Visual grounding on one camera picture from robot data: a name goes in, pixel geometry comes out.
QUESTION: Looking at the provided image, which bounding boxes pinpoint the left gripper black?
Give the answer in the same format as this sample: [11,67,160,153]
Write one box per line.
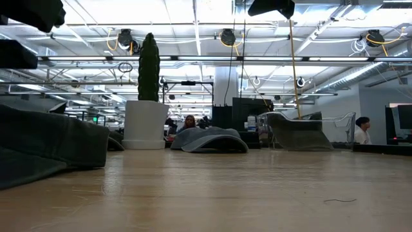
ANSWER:
[0,0,66,70]

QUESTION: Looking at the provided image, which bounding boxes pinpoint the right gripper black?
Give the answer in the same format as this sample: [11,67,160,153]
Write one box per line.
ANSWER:
[247,0,295,19]

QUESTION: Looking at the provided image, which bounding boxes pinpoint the grey baseball cap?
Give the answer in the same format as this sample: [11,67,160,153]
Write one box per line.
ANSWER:
[170,126,249,154]

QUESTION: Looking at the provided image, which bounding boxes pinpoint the long ceiling light bar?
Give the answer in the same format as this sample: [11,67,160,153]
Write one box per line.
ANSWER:
[37,55,412,63]

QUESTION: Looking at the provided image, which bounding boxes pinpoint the black box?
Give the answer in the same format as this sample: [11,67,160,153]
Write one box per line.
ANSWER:
[211,105,233,130]

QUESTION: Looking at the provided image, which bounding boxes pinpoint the green cactus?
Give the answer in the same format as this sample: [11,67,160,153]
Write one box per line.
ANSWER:
[137,32,161,102]

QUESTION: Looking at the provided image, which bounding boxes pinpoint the clear plastic bin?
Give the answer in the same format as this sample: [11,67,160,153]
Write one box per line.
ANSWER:
[256,111,357,151]

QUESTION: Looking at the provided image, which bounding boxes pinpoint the person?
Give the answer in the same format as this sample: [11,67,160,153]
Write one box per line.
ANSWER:
[353,116,373,145]
[176,115,197,135]

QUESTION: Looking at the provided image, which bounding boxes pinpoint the white hexagonal plant pot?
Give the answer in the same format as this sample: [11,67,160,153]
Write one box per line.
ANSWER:
[121,100,170,150]

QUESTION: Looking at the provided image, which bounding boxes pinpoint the black monitor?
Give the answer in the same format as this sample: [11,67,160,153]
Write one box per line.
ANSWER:
[397,104,412,130]

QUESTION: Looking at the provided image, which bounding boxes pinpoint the black hanging cable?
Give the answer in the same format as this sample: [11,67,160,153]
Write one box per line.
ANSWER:
[239,0,247,99]

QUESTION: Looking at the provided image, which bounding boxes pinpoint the black ceiling cable reel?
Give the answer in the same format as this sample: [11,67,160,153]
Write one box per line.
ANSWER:
[117,28,133,49]
[366,29,382,48]
[220,28,236,46]

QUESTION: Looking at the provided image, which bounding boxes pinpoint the yellow hanging cable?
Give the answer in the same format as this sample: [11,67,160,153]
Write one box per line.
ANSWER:
[287,17,303,120]

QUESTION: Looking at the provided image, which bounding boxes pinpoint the silver ventilation duct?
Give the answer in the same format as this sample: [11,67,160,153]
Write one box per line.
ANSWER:
[314,61,386,94]

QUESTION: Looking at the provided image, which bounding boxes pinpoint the black background rig frame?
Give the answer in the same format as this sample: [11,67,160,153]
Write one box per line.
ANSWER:
[162,81,215,106]

